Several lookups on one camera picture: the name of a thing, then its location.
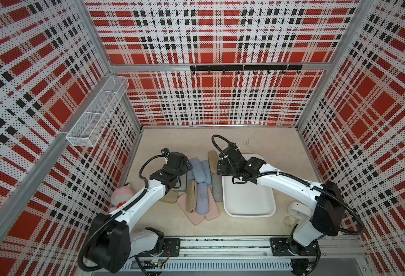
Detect light blue glasses case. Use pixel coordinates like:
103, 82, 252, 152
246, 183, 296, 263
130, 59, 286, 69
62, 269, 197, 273
190, 158, 207, 183

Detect brown glasses case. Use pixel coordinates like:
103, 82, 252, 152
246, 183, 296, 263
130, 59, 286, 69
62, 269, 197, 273
186, 179, 197, 212

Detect beige glasses case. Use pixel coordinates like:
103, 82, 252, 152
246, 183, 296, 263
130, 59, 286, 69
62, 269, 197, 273
160, 190, 178, 204

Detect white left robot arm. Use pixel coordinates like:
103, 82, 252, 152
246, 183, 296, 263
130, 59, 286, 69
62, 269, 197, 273
77, 148, 193, 273

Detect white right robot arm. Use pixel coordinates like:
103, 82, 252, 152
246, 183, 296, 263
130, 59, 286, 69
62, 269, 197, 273
211, 135, 365, 256

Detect grey glasses case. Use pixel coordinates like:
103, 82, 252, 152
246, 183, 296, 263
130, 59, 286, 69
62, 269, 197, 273
212, 174, 223, 202

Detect white plastic storage tray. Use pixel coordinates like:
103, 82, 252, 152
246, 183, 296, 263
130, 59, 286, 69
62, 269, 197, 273
222, 153, 277, 218

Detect pink glasses case right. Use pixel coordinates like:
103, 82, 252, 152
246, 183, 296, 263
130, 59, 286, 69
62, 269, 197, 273
205, 194, 219, 221

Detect pink glasses case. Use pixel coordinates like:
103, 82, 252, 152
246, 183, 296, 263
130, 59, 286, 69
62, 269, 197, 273
177, 193, 205, 226
205, 194, 219, 221

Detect pink glasses case left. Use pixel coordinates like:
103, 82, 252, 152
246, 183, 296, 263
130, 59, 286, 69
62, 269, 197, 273
177, 193, 205, 226

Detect grey rectangular box case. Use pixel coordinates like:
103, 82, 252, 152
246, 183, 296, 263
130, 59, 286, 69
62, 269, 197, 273
173, 173, 187, 193

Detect pink plush toy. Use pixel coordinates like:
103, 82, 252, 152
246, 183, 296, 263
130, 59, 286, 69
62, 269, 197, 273
108, 185, 135, 213

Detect white round tape dispenser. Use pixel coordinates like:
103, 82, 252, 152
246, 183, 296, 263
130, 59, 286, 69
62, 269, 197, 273
287, 201, 312, 220

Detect rubber band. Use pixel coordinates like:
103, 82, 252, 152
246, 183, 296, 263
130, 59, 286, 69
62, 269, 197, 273
284, 216, 299, 227

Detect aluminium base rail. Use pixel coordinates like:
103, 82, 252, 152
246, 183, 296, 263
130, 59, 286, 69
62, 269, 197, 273
129, 236, 365, 273

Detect white wire mesh basket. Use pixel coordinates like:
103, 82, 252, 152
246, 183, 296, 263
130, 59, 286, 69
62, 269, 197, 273
66, 76, 129, 147

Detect black wall hook rail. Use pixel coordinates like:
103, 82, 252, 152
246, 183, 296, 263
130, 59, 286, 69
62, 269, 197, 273
190, 64, 303, 72

